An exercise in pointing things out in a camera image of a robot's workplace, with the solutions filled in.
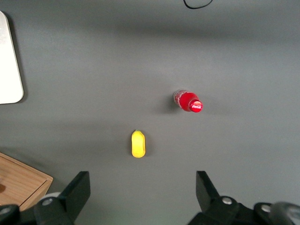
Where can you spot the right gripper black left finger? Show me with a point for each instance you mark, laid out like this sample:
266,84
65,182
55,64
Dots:
70,201

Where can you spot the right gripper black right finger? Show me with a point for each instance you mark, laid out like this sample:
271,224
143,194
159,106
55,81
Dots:
211,206

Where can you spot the cream plastic tray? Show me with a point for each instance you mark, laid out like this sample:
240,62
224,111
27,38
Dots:
9,65

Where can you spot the wooden drawer cabinet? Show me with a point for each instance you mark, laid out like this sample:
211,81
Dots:
21,182

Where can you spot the yellow lemon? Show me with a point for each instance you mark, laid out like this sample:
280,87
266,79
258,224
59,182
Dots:
138,145

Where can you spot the red cola bottle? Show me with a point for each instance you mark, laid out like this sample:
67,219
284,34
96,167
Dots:
187,102

